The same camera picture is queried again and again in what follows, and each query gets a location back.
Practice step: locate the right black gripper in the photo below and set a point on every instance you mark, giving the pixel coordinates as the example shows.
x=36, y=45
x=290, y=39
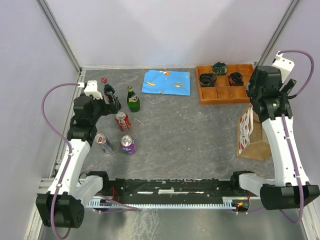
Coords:
x=287, y=89

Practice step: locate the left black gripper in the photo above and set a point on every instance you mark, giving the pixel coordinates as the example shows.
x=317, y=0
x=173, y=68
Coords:
x=108, y=108

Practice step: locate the cola glass bottle red cap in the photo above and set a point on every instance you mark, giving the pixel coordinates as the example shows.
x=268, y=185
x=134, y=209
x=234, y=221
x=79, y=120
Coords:
x=110, y=93

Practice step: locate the red cola can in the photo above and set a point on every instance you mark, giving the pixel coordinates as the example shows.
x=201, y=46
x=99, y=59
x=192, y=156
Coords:
x=123, y=121

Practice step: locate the green glass bottle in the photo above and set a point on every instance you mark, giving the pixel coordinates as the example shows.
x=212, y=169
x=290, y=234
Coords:
x=133, y=100

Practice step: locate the purple soda can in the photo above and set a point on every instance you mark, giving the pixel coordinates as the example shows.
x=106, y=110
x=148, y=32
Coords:
x=128, y=145

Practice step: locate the brown canvas tote bag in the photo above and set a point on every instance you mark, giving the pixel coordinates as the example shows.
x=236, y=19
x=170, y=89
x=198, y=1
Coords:
x=252, y=141

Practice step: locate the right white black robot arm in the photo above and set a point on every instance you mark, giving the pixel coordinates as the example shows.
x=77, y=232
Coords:
x=291, y=188

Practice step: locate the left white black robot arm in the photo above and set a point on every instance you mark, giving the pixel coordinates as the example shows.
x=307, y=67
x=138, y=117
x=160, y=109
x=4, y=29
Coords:
x=63, y=205

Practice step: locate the blue silver energy drink can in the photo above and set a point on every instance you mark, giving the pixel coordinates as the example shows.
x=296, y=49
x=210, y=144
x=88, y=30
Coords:
x=104, y=143

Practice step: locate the black orange rolled tie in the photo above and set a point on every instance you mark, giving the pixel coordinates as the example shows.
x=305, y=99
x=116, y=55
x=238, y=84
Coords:
x=235, y=79

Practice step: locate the orange wooden compartment tray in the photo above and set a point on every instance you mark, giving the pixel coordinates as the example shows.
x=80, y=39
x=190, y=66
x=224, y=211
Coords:
x=222, y=92

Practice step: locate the dark blue green rolled tie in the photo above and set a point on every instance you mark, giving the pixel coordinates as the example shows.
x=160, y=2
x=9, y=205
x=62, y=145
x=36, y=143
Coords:
x=219, y=69

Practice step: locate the blue space print cloth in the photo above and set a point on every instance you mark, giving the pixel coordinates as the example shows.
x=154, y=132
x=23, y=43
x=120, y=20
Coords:
x=167, y=82

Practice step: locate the black rolled tie left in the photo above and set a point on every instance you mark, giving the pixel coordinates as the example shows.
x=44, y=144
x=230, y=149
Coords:
x=207, y=80

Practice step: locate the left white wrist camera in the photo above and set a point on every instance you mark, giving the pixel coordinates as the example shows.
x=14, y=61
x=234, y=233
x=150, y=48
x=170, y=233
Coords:
x=91, y=89

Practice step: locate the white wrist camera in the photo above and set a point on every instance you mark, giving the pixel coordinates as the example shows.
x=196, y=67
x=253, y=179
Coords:
x=91, y=89
x=285, y=65

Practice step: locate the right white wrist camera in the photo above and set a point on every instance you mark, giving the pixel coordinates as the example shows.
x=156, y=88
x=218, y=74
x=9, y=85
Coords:
x=285, y=65

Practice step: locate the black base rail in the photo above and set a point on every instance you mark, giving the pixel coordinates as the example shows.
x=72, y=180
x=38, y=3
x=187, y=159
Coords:
x=174, y=191

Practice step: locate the light blue cable duct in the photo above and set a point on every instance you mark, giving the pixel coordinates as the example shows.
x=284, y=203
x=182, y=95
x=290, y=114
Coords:
x=100, y=204

